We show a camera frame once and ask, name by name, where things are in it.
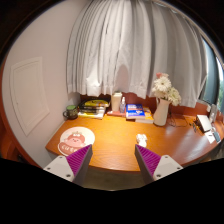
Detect window frame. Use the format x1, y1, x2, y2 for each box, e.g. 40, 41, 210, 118
199, 40, 224, 113

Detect round pink cartoon mouse pad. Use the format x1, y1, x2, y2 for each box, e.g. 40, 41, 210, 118
58, 127, 95, 156

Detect white computer mouse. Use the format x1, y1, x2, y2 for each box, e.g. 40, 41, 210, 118
136, 134, 147, 147

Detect dark green mug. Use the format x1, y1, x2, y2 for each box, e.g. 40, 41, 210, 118
63, 105, 78, 120

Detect blue books stack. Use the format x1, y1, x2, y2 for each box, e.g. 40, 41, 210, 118
126, 104, 145, 119

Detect white cylindrical container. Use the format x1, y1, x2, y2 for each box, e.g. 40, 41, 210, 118
111, 92, 122, 111

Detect stack of dark books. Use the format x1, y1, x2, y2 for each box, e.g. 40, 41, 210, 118
78, 99, 110, 119

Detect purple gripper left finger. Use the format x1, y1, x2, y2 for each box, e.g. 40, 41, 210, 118
44, 145, 93, 186

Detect white ceramic pitcher vase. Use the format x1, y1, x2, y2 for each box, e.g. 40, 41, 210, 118
153, 99, 170, 126

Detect black cable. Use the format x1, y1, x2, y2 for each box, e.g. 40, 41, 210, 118
167, 112, 200, 132

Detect small clear spray bottle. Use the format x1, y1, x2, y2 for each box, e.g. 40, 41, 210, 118
120, 97, 126, 113

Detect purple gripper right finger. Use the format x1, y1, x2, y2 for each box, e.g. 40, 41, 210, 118
135, 145, 182, 184

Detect white and pink flowers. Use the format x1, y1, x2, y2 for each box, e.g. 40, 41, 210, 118
152, 72, 181, 106

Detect white curtain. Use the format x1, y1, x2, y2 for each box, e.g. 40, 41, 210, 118
67, 0, 206, 107

